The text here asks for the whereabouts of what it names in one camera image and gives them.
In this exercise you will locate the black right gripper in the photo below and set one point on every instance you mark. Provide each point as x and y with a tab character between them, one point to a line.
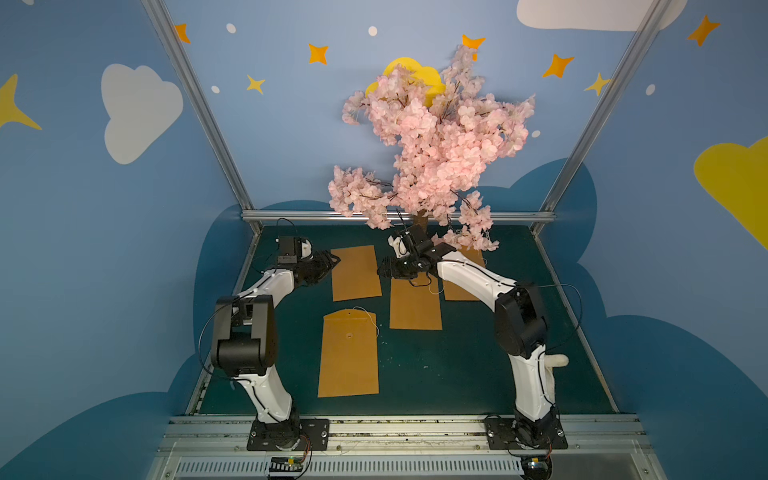
395	267

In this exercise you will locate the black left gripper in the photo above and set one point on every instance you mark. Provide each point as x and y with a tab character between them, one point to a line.
321	264

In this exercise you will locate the brown kraft envelope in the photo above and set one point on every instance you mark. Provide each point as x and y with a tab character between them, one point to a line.
415	304
349	356
355	276

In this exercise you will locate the brown kraft file bag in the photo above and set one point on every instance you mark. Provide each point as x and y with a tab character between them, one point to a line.
466	270

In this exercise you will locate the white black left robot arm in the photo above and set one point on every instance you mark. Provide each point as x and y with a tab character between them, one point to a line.
245	337

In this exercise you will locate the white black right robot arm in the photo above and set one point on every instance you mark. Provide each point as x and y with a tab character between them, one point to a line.
520	327

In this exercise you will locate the pink cherry blossom tree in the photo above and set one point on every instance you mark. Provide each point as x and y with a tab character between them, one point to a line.
448	133

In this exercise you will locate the white yellow cloth strip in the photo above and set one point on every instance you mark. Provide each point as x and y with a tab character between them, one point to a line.
547	364

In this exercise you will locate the left circuit board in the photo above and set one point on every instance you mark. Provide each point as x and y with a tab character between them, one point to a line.
285	467

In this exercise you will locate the circuit board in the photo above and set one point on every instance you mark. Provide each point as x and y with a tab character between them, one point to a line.
536	468
285	467

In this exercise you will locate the right circuit board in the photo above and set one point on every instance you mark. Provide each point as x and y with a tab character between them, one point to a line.
536	468

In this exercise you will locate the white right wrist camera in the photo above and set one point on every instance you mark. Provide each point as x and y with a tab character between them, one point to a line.
400	246

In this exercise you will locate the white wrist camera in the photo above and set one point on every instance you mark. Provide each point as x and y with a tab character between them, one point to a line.
306	249
400	246

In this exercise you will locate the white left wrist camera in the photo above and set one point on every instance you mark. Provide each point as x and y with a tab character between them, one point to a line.
306	249

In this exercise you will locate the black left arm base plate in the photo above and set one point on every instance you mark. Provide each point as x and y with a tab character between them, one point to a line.
290	435

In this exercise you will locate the aluminium left corner post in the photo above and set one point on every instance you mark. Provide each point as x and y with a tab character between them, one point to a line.
165	30

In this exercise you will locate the aluminium corner post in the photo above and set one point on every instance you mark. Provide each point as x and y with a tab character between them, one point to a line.
645	34
165	30

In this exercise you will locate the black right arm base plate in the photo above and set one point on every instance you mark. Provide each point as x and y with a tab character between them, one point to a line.
508	433

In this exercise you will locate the aluminium front rail frame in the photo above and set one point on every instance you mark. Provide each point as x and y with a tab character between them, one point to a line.
613	446

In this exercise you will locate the aluminium right corner post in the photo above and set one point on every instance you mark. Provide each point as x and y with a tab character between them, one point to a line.
645	34

